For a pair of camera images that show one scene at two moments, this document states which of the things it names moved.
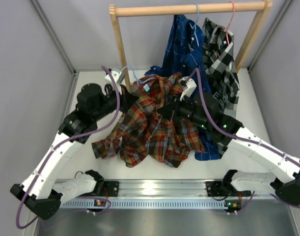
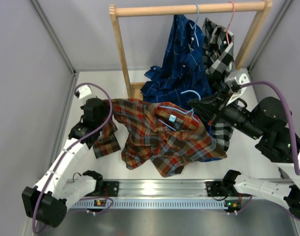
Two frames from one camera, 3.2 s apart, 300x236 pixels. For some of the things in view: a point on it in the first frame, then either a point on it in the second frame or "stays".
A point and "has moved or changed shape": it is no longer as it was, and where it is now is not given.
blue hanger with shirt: x=194 y=27 stays
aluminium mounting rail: x=154 y=194 stays
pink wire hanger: x=226 y=31 stays
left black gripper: x=126 y=100 → x=105 y=112
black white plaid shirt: x=221 y=72 stays
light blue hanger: x=135 y=75 has moved or changed shape
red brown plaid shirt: x=141 y=132 has moved or changed shape
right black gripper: x=167 y=111 → x=208 y=106
